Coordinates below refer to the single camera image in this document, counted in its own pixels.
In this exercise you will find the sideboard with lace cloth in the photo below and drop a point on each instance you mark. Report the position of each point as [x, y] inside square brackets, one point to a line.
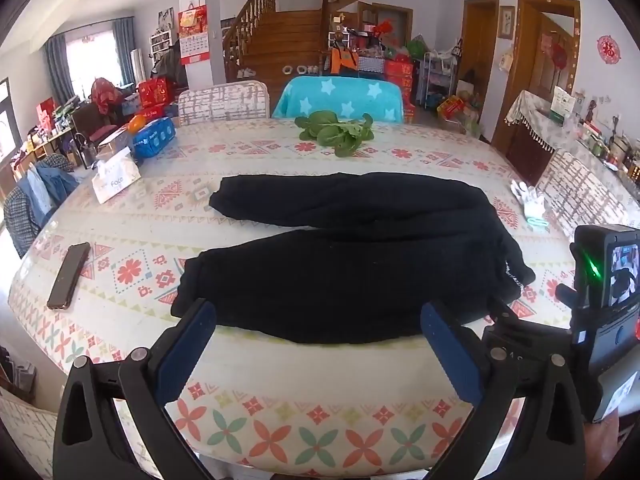
[530, 110]

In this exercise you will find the green leafy vegetable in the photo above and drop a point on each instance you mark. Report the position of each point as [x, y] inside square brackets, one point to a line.
[332, 132]

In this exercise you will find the blue plastic package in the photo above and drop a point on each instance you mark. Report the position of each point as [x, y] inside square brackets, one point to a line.
[154, 137]

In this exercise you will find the denim jacket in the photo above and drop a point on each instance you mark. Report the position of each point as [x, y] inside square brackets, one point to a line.
[40, 195]

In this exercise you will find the black pants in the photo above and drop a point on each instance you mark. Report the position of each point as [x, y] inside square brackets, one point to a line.
[350, 270]

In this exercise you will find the patterned tablecloth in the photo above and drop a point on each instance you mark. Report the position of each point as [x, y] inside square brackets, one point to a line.
[300, 410]

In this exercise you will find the blue curtains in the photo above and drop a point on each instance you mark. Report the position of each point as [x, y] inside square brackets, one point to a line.
[57, 65]

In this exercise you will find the black smartphone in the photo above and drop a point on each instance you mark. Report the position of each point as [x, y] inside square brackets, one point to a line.
[69, 275]

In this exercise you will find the stack of red boxes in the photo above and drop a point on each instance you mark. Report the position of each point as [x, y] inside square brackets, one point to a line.
[400, 77]

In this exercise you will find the white tissue box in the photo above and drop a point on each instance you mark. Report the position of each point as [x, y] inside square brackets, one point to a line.
[116, 180]

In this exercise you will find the orange fruit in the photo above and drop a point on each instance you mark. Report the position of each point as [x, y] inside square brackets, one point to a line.
[137, 123]

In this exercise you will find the wooden staircase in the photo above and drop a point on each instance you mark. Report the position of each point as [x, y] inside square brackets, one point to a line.
[280, 35]

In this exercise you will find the white work gloves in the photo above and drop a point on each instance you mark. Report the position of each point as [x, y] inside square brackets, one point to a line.
[531, 205]

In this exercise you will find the turquoise star-print covered chair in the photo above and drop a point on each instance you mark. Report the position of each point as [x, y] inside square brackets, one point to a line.
[340, 97]

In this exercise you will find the red wall calendar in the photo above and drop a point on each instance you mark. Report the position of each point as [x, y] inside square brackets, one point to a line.
[194, 35]

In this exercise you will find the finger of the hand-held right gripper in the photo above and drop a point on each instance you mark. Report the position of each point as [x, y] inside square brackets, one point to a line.
[535, 335]

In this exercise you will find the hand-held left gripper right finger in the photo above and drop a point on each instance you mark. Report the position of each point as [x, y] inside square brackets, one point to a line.
[450, 355]

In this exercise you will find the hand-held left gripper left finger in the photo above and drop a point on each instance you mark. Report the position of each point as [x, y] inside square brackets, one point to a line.
[186, 355]

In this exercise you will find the wooden door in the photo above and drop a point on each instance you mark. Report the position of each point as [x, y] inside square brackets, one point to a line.
[477, 40]
[540, 70]

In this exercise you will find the red gift boxes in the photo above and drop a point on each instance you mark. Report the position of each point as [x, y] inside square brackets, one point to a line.
[155, 92]

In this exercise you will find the white grey patterned chair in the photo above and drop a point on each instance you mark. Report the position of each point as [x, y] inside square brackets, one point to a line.
[222, 102]
[580, 195]
[25, 430]

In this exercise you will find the person's right hand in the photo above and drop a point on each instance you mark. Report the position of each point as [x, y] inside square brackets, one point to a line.
[602, 445]

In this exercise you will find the metal storage rack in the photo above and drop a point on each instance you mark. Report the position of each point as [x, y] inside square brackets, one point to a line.
[437, 80]

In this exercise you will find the cardboard box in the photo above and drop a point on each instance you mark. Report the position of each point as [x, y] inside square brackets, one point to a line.
[114, 142]

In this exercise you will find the framed wall picture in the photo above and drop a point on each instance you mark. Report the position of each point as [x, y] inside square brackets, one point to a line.
[506, 22]

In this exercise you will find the red paper wall decoration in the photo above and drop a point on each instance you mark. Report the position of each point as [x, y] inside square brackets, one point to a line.
[608, 50]

